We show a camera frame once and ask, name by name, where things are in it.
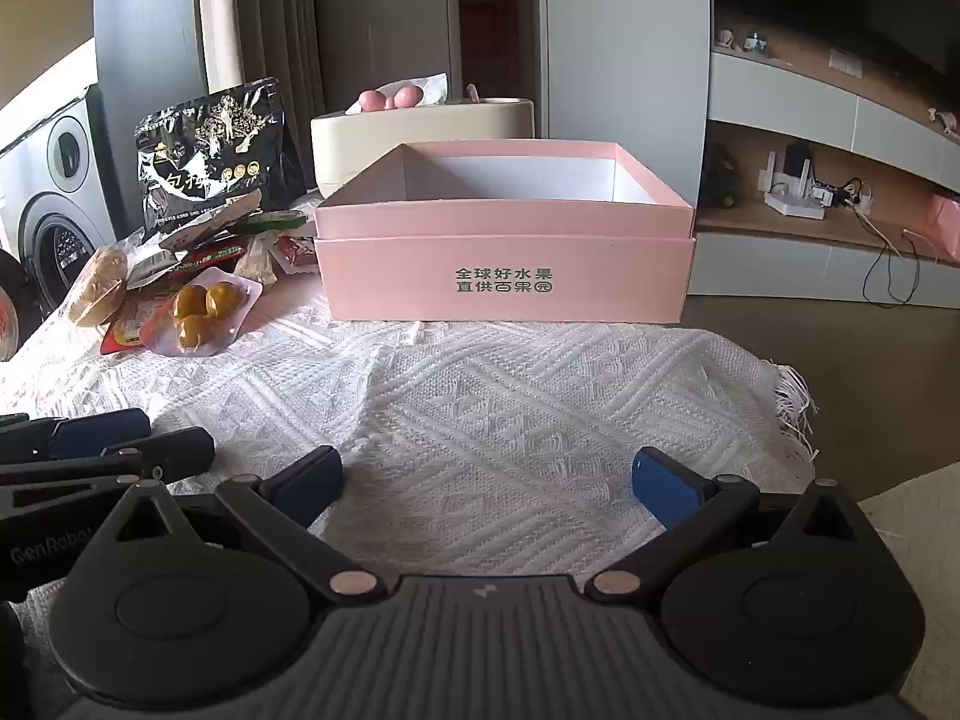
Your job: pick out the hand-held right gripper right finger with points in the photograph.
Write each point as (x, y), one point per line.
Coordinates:
(660, 484)

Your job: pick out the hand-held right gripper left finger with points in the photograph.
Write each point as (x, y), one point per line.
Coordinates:
(307, 484)

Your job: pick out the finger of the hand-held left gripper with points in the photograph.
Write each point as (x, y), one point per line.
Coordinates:
(101, 431)
(176, 450)

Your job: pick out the red snack packet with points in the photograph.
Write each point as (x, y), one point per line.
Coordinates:
(214, 251)
(124, 330)
(296, 249)

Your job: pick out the pink cardboard box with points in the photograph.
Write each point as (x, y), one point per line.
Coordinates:
(510, 277)

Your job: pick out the brown pastry packet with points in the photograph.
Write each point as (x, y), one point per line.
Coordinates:
(97, 285)

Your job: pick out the dark round object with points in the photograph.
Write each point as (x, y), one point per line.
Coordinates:
(9, 307)

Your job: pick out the silver white snack packet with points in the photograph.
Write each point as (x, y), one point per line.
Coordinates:
(150, 262)

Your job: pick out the white knit blanket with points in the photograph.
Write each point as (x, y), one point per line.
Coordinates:
(487, 405)

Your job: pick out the clear beige snack packet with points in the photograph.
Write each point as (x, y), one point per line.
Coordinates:
(255, 262)

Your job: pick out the white wooden media cabinet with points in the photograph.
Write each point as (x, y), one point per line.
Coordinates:
(750, 270)

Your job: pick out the grey washing machine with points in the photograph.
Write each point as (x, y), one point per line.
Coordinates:
(67, 187)

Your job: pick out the black gold snack bag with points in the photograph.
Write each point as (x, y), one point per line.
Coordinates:
(217, 150)

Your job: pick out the white router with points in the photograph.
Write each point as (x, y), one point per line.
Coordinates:
(791, 202)

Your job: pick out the white power strip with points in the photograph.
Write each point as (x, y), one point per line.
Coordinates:
(844, 196)

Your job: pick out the pink bag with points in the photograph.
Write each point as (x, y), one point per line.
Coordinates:
(946, 229)

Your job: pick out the beige tissue box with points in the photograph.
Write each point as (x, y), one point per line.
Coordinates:
(450, 124)

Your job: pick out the pink ball ornament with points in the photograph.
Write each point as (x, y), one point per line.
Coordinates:
(373, 100)

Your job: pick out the white tissue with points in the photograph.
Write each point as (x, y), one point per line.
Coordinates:
(431, 86)

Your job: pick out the white wall socket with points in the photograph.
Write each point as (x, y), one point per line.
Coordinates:
(845, 62)

